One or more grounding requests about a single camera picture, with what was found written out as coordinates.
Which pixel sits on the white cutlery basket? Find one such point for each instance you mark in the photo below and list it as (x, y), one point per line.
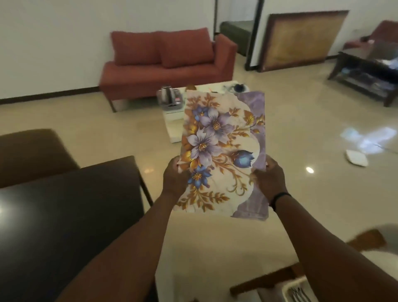
(295, 291)

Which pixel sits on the dark green bed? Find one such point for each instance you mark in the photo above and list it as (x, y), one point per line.
(237, 34)

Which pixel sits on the person's right forearm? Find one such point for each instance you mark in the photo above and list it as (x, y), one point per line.
(329, 252)

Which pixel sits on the dark red armchair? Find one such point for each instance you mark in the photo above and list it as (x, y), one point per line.
(376, 34)

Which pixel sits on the white low table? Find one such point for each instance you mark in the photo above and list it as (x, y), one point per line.
(177, 121)

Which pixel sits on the brown chair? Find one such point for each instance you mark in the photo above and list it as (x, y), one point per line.
(34, 155)

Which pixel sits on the dark wooden coffee table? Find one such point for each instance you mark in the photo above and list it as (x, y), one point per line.
(367, 73)

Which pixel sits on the floral printed cloth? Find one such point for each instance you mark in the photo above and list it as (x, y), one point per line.
(222, 152)

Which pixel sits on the silver electric kettle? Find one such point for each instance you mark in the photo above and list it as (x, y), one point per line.
(167, 97)

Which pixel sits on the person's left thumb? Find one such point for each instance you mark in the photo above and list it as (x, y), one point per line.
(184, 178)

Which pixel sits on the large framed board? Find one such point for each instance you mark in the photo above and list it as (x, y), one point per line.
(301, 40)

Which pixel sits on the red sofa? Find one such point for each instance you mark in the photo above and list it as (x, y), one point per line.
(168, 67)

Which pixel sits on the person's right hand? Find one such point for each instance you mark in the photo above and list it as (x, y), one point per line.
(270, 180)

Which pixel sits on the black wrist band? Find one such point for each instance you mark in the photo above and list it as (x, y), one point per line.
(279, 199)

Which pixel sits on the red sofa cushion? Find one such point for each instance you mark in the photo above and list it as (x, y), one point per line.
(135, 47)
(186, 47)

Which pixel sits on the dark dining table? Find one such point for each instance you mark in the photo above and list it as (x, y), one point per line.
(62, 230)

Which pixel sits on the person's right thumb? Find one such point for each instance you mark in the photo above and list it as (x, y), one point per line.
(255, 178)

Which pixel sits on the person's left hand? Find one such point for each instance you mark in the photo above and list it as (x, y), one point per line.
(173, 180)

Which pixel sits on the person's left forearm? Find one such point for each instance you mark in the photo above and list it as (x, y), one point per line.
(124, 249)

